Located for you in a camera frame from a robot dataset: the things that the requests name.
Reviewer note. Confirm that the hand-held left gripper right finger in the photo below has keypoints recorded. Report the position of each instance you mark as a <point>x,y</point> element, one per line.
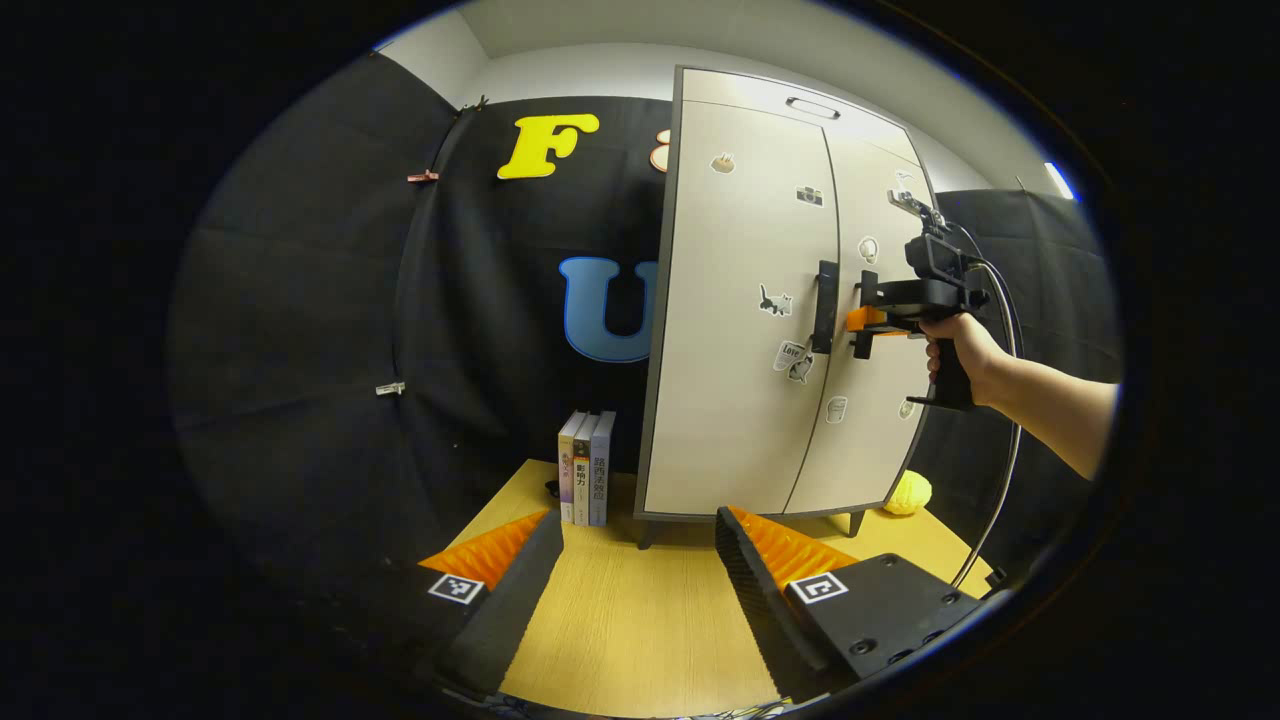
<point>750,590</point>

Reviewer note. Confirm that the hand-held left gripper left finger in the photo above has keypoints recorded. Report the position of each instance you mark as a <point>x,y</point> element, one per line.
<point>520,590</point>

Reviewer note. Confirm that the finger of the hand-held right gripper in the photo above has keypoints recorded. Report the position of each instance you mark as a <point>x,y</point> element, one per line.
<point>900,295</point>

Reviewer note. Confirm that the beige cabinet door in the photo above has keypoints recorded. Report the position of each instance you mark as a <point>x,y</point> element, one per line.
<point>860,440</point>
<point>720,400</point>

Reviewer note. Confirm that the beige double-door shoe cabinet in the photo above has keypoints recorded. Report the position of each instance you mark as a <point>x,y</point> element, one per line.
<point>730,90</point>

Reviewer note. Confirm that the beige book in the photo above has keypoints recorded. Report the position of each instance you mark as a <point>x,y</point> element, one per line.
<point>566,470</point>

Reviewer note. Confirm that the small ceiling light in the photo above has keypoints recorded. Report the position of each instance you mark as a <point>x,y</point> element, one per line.
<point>1059,180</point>

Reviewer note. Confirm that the yellow ribbed ball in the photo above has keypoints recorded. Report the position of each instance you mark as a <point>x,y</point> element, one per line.
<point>908,493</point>

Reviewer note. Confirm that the white cloth clip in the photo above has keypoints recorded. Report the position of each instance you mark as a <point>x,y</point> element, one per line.
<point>390,388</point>

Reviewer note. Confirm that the black backdrop cloth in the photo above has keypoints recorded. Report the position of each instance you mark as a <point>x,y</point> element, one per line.
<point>300,350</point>

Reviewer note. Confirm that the red cloth clip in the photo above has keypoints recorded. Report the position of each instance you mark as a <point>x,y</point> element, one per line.
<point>422,177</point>

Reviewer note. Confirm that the black cloth clip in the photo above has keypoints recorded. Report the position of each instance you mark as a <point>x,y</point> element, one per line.
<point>474,105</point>

